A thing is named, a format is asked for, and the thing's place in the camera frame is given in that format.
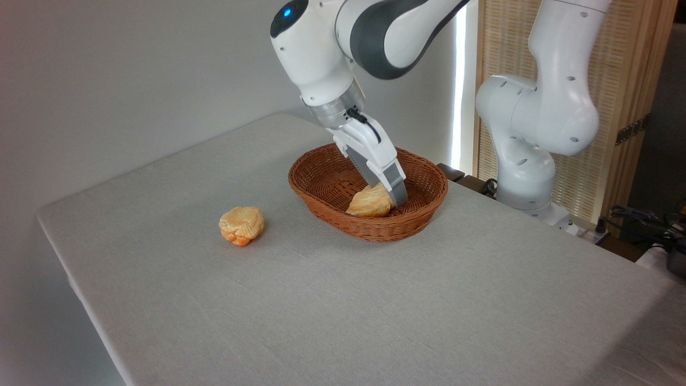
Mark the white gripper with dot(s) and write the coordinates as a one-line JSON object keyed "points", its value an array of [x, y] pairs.
{"points": [[370, 142]]}

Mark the golden bread pastry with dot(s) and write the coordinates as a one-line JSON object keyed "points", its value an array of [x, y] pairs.
{"points": [[370, 203]]}

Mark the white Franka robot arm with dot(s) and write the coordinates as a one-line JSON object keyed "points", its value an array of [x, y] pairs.
{"points": [[321, 59]]}

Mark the round orange bread bun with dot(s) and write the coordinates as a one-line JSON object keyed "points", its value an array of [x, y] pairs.
{"points": [[241, 225]]}

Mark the brown wicker basket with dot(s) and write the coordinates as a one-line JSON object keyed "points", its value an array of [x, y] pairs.
{"points": [[407, 225]]}

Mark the dark wooden block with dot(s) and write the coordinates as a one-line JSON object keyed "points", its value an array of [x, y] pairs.
{"points": [[451, 172]]}

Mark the grey tablecloth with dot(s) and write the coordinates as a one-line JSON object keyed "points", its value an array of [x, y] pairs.
{"points": [[375, 311]]}

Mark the metal hinge on screen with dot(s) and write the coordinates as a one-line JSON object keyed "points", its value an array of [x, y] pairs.
{"points": [[632, 130]]}

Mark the wooden slatted screen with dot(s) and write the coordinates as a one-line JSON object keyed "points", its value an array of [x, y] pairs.
{"points": [[638, 80]]}

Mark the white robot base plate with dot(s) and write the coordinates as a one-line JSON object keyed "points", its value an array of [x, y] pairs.
{"points": [[568, 222]]}

